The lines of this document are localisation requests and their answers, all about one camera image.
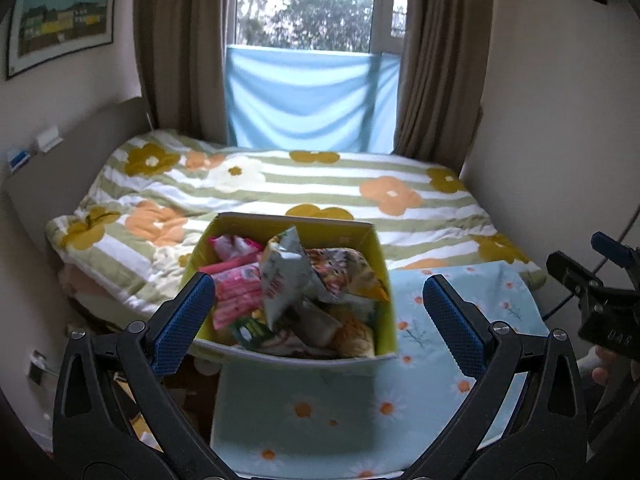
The light blue window cloth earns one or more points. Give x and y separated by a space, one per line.
311 100

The white speckled corn snack bag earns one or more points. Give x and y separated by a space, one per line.
287 277

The brown curtain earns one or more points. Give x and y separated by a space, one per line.
442 77
181 52

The window frame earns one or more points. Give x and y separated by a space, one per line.
357 26

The brown yellow chip bag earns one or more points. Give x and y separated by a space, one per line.
345 272

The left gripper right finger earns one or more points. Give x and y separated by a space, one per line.
525 416

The person's right hand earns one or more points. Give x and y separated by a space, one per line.
607 359

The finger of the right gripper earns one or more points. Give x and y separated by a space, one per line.
582 284
622 255

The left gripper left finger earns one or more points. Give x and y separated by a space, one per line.
113 417

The striped floral duvet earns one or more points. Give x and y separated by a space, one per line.
135 229

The blue item on headboard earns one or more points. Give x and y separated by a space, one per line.
17 158

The pink striped snack bag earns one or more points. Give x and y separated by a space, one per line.
238 288

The green cracker packet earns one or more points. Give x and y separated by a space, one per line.
251 332

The grey bed headboard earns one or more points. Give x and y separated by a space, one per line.
54 183

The pink white marshmallow bag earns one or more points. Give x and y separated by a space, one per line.
227 247

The light blue daisy cloth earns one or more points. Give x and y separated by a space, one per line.
321 424

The packaged waffle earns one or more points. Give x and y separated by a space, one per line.
354 339

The brown left curtain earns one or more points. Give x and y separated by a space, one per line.
181 52

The white box on headboard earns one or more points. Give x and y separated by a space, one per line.
48 139

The brown right curtain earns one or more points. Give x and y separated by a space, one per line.
442 77

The framed landscape picture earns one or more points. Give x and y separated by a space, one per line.
44 30

